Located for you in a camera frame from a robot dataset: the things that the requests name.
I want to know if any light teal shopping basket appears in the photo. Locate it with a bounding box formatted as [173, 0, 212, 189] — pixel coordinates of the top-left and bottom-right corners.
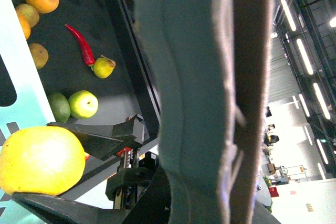
[0, 0, 57, 224]

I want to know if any olive green kiwi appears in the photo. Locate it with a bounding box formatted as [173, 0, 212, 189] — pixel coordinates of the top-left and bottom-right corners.
[15, 4, 40, 28]

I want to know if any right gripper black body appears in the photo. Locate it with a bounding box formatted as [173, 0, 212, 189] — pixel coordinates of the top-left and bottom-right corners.
[104, 146, 171, 223]

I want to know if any green apple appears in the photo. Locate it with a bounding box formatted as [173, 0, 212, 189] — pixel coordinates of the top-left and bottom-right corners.
[68, 90, 99, 119]

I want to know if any yellow green pear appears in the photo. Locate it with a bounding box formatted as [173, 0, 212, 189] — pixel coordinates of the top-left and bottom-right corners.
[93, 55, 116, 79]

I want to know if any yellow lemon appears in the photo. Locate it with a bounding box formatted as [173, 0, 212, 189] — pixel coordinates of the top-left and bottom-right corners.
[1, 126, 86, 196]

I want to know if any green avocado right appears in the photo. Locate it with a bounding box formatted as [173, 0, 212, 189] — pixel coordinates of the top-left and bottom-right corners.
[47, 92, 71, 123]

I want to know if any red chili pepper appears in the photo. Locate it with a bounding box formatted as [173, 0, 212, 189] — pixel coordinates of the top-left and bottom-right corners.
[65, 24, 95, 70]

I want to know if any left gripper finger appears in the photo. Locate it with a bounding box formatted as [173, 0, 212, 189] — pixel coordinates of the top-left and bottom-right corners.
[135, 0, 277, 223]

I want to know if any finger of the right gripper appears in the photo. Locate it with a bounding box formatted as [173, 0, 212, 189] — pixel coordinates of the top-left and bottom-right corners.
[47, 114, 145, 161]
[12, 193, 134, 224]

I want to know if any brown kiwi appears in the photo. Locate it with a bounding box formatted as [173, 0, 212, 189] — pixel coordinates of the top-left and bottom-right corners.
[28, 43, 49, 69]

